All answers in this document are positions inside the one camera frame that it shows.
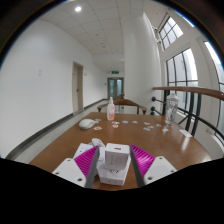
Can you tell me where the wood-topped black metal railing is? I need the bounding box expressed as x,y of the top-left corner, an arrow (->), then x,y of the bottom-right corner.
150,85 -> 224,148

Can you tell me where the beige single door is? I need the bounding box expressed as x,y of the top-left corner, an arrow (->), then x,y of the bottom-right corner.
72,61 -> 85,114

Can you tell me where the wooden chair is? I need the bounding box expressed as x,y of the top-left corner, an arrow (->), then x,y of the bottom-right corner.
96,98 -> 148,116

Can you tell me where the glass double door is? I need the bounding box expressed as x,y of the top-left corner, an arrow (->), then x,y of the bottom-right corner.
107,77 -> 125,100

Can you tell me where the wide curved window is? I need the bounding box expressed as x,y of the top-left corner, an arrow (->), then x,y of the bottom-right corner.
203,41 -> 224,134

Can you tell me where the white charger block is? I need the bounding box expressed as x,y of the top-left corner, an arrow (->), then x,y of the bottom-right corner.
104,142 -> 131,172

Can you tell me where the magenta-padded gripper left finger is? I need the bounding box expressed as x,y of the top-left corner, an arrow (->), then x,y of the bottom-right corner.
52,144 -> 101,189

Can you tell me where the white plug with cable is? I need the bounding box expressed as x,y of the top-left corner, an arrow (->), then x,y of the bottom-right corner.
90,137 -> 106,150

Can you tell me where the spray bottle with pink label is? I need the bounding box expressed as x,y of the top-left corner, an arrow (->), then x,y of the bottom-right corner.
106,96 -> 116,121

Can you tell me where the white power strip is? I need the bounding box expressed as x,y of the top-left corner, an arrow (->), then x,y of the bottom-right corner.
72,142 -> 133,187

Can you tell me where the tall dark-framed window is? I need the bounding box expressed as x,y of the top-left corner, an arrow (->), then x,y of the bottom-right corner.
165,47 -> 200,116

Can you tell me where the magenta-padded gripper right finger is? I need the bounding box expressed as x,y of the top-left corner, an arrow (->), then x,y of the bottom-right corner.
129,143 -> 178,188

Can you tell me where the white paper card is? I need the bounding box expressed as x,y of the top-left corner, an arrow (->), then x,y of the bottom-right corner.
179,129 -> 194,138

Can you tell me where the clear plastic water bottle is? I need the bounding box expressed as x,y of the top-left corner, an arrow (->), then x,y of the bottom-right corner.
164,91 -> 180,126

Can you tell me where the small high window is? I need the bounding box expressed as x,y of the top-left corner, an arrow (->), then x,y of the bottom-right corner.
158,15 -> 184,51

